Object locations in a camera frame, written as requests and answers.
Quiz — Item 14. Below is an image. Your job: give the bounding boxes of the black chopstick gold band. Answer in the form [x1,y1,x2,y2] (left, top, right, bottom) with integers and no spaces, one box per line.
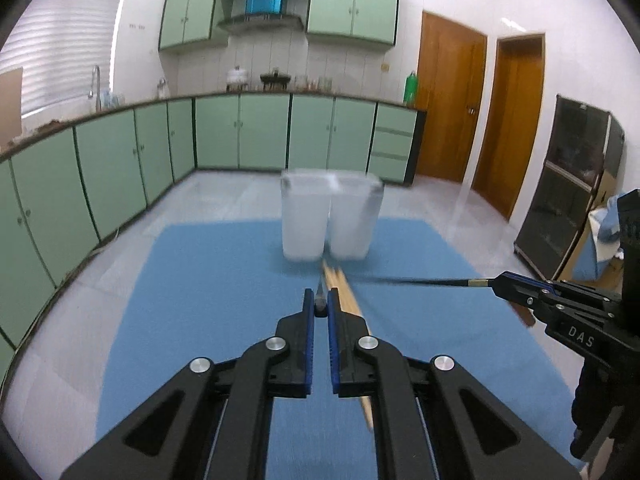
[347,274,494,288]

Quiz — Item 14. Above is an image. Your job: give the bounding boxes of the green lower kitchen cabinets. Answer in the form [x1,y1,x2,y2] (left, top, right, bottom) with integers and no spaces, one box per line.
[1,92,427,368]

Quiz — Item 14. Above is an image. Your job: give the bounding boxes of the black glass cabinet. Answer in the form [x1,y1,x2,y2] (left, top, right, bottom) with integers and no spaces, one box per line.
[514,96,625,280]

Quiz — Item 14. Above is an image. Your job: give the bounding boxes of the blue table mat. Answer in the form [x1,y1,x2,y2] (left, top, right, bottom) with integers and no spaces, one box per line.
[96,219,575,479]

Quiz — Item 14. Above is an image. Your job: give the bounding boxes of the wooden door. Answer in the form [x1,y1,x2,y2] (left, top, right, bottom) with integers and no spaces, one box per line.
[416,12,487,183]
[472,34,544,219]

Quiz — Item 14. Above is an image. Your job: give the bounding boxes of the white double utensil holder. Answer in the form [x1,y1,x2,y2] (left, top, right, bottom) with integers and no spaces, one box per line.
[280,169,385,262]

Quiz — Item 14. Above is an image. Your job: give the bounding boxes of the green bottle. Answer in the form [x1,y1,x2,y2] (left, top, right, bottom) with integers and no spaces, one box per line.
[402,72,418,107]

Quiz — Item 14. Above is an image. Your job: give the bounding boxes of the black wok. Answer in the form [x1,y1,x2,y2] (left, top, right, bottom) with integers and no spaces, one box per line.
[260,68,291,91]

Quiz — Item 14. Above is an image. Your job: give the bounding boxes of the chrome sink faucet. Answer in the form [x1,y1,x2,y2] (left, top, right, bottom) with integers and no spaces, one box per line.
[88,65,102,113]

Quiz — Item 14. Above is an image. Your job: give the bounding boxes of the white cooking pot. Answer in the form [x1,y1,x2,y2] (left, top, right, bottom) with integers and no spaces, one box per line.
[226,65,250,92]

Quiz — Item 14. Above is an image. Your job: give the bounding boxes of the range hood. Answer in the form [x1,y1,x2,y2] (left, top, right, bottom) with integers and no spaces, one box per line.
[217,13,305,36]

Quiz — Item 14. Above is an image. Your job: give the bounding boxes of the cardboard panel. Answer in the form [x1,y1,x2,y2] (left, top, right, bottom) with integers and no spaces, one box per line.
[0,67,23,148]

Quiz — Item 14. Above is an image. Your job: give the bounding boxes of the window blinds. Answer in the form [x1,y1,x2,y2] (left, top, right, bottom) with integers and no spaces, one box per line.
[1,0,120,114]

